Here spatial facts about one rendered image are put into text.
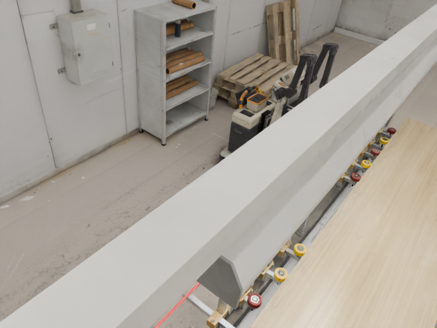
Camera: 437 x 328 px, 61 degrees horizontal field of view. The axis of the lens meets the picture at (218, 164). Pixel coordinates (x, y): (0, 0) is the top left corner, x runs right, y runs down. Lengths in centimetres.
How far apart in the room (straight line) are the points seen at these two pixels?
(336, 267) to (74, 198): 270
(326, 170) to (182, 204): 32
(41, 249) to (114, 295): 338
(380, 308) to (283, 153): 199
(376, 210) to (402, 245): 33
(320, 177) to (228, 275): 25
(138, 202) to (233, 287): 349
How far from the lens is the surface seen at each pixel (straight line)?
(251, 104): 394
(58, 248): 367
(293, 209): 56
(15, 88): 378
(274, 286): 263
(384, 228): 288
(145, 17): 420
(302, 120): 58
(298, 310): 223
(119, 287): 34
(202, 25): 487
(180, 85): 491
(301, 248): 249
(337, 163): 68
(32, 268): 360
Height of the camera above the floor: 274
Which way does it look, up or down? 38 degrees down
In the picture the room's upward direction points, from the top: 7 degrees clockwise
